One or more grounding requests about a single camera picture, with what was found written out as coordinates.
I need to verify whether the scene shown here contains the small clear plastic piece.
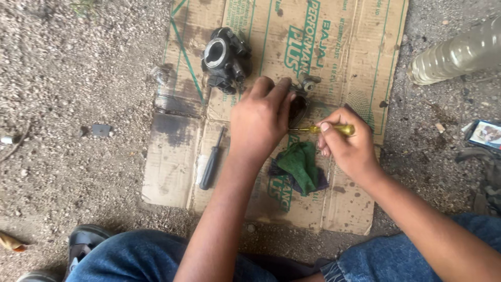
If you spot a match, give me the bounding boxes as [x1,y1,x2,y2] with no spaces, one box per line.
[150,65,170,85]

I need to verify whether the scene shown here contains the dark purple cloth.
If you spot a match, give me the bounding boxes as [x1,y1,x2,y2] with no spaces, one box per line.
[268,153,330,193]

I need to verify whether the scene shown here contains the black handled screwdriver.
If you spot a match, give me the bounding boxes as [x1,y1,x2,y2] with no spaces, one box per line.
[199,125,226,191]

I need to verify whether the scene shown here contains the clear plastic bottle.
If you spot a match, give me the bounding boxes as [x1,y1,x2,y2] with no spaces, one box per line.
[406,15,501,86]

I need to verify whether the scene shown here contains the person's blue jeans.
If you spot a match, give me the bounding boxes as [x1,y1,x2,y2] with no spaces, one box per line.
[66,212,501,282]

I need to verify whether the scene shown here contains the metal carburetor float bowl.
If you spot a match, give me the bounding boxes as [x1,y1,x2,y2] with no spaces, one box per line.
[288,73,322,130]

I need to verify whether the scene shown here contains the yellow handled screwdriver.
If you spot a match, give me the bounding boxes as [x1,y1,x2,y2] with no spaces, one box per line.
[288,124,356,137]

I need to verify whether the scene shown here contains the green cloth rag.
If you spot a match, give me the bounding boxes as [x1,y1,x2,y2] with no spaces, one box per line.
[276,141,319,196]

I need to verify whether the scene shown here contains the flattened printed cardboard sheet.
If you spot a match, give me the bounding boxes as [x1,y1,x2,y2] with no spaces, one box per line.
[141,0,409,236]

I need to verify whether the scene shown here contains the person's left hand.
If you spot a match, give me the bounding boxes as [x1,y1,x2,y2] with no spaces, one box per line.
[229,76,297,159]

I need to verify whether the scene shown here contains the smartphone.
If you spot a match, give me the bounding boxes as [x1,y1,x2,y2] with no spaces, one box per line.
[464,119,501,152]

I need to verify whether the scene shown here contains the orange dry leaf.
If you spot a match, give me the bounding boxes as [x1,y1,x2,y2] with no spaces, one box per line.
[0,231,29,253]

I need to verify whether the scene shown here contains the black carburetor body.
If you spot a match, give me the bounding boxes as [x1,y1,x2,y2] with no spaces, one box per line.
[201,27,253,95]

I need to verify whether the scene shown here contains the person's right hand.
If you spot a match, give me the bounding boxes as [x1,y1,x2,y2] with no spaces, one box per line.
[315,106,383,181]

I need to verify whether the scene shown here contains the black sandal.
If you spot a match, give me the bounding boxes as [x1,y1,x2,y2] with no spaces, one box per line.
[16,224,114,282]

